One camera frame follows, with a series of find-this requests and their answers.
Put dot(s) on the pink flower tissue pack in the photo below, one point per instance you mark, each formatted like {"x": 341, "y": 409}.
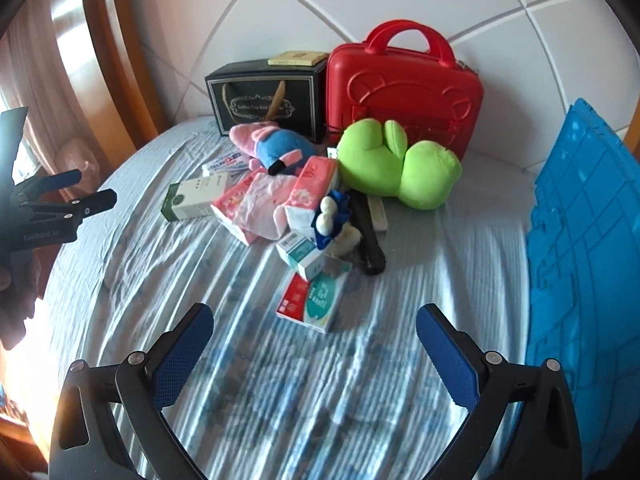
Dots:
{"x": 315, "y": 185}

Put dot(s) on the black folding umbrella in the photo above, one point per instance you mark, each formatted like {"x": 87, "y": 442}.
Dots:
{"x": 367, "y": 245}

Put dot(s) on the pale curtain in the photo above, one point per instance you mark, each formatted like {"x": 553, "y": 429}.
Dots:
{"x": 45, "y": 75}

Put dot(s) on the red hard-shell case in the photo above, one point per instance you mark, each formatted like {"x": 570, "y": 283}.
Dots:
{"x": 415, "y": 85}

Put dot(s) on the white teal medicine box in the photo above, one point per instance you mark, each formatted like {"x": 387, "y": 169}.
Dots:
{"x": 295, "y": 250}

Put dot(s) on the long white box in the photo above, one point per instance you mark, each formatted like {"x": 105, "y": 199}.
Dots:
{"x": 379, "y": 212}

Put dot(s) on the opened pink tissue pack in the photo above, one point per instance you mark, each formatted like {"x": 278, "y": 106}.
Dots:
{"x": 255, "y": 205}

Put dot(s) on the green plush toy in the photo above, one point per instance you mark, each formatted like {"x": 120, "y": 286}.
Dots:
{"x": 395, "y": 165}

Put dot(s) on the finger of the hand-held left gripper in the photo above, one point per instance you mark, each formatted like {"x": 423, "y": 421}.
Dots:
{"x": 90, "y": 205}
{"x": 55, "y": 181}

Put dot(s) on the small white blue tube box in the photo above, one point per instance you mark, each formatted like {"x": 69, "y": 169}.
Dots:
{"x": 225, "y": 163}

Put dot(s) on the wooden bed frame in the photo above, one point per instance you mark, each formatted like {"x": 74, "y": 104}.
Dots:
{"x": 120, "y": 60}

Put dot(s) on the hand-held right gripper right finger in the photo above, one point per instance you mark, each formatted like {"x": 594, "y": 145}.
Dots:
{"x": 447, "y": 355}

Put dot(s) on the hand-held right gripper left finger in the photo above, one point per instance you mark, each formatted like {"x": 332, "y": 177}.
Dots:
{"x": 182, "y": 355}

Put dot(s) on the pink pig plush toy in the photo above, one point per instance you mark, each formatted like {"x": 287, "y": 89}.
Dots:
{"x": 280, "y": 147}

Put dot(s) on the flat yellow box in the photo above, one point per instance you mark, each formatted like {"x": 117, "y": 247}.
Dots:
{"x": 297, "y": 58}

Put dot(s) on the blue striped bed sheet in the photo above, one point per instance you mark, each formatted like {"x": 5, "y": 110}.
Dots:
{"x": 300, "y": 400}

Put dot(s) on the white green carton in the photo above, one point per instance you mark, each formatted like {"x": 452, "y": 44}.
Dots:
{"x": 192, "y": 200}

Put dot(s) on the white padded headboard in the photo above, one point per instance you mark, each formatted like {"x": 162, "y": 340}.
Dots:
{"x": 300, "y": 0}

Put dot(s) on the black gift box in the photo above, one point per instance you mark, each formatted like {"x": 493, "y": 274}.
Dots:
{"x": 260, "y": 100}

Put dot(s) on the small white medicine box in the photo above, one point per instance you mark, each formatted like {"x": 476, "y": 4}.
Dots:
{"x": 320, "y": 264}

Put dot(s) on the person's left hand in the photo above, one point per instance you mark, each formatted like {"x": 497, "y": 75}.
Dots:
{"x": 27, "y": 300}

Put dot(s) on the blue plastic crate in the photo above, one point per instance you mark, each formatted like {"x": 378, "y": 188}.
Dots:
{"x": 585, "y": 270}

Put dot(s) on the red green medicine box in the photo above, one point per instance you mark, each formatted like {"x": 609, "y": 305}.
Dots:
{"x": 310, "y": 305}

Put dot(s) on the blue white plush toy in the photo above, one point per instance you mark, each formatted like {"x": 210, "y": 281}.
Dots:
{"x": 330, "y": 220}

